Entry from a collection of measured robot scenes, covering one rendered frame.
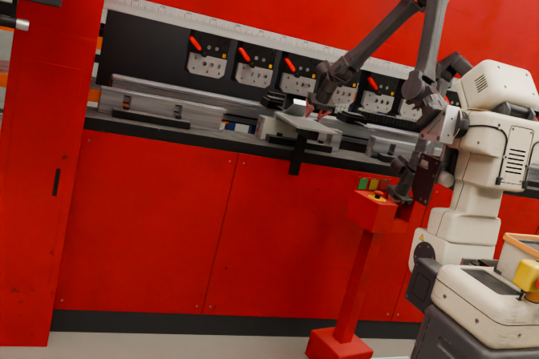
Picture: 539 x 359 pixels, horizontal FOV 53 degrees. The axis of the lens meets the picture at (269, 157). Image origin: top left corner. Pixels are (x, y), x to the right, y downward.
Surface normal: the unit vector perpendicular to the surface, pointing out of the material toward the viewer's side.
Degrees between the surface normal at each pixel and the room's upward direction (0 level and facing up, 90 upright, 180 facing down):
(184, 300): 90
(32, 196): 90
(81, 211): 90
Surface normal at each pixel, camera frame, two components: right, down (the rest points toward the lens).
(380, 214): 0.52, 0.30
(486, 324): -0.90, -0.12
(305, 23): 0.32, 0.28
